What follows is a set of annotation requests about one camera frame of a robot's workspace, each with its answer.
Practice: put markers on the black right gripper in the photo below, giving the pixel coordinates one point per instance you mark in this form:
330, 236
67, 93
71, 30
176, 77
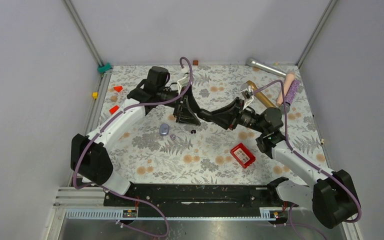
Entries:
229, 116

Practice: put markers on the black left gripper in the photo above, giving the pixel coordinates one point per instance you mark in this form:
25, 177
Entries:
183, 111

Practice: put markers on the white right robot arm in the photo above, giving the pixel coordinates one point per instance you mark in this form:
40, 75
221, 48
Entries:
329, 194

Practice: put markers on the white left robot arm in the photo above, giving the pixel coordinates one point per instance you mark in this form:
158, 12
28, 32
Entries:
89, 155

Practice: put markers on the lavender oval case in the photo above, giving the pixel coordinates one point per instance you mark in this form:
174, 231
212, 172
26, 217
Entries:
164, 129

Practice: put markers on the red parts bin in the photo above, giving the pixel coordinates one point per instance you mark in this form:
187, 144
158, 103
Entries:
243, 155

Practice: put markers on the gold microphone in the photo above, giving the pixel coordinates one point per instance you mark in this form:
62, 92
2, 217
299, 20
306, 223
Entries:
260, 96

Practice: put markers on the floral table mat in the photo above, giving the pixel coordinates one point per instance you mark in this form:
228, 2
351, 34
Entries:
142, 155

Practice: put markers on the silver microphone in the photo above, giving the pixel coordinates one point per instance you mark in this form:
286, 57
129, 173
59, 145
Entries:
251, 62

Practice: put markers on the purple glitter microphone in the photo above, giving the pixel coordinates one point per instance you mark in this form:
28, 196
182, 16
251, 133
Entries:
289, 97

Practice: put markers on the red wedge block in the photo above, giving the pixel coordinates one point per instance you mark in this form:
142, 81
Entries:
118, 88

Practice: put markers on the red rectangular block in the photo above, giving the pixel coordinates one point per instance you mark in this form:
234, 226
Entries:
114, 109

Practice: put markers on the plain wooden cube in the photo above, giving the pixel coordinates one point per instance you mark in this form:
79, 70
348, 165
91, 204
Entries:
114, 98

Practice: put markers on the pink microphone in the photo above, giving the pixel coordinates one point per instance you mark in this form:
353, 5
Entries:
288, 80

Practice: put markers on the yellow cube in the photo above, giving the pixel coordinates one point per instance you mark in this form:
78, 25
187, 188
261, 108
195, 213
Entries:
95, 95

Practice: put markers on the teal arch block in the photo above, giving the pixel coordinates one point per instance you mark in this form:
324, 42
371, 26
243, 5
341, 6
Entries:
104, 68

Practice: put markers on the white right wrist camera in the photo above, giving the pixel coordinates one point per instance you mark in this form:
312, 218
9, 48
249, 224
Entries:
247, 93

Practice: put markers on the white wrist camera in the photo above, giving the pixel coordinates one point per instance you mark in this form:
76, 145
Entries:
247, 93
184, 81

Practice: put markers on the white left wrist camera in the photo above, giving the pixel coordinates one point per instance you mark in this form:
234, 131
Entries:
184, 81

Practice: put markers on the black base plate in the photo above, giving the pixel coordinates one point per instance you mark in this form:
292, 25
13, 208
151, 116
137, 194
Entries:
201, 201

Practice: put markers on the aluminium frame post right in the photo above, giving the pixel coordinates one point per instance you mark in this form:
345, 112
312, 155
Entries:
317, 30

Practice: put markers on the aluminium frame post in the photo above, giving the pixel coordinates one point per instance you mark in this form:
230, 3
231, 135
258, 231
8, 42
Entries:
317, 30
73, 13

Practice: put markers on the aluminium frame post left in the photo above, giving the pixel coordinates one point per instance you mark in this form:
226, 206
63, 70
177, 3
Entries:
73, 13

